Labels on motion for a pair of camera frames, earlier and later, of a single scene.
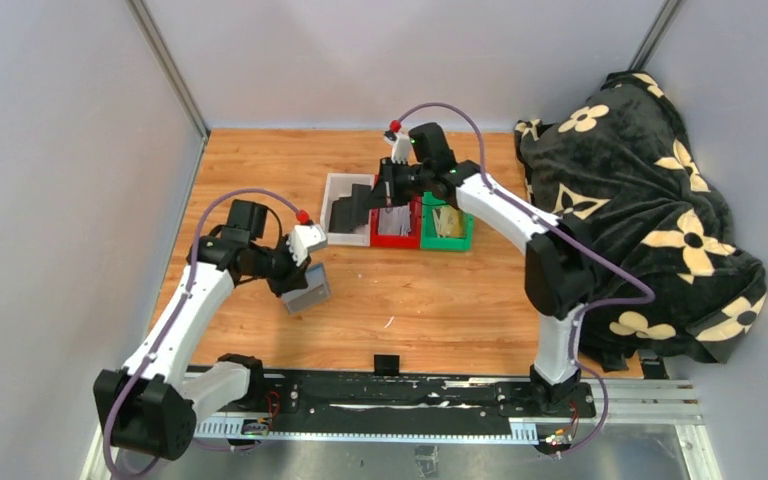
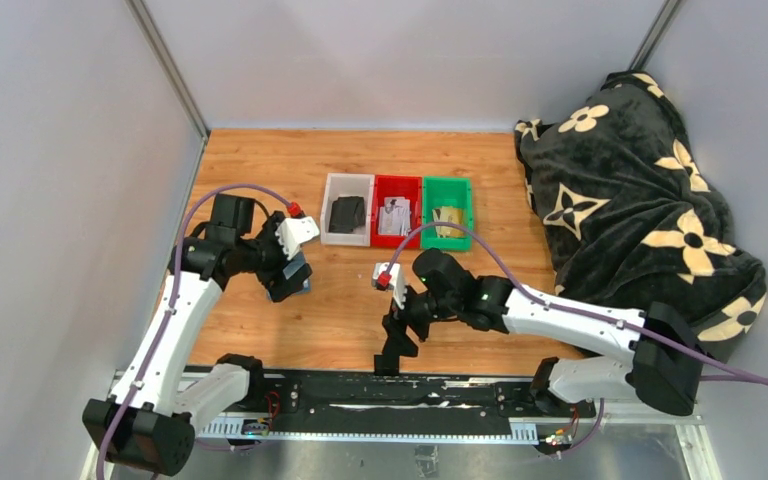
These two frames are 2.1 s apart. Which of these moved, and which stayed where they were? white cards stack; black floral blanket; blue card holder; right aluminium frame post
Moved: blue card holder
Stayed: right aluminium frame post; black floral blanket; white cards stack
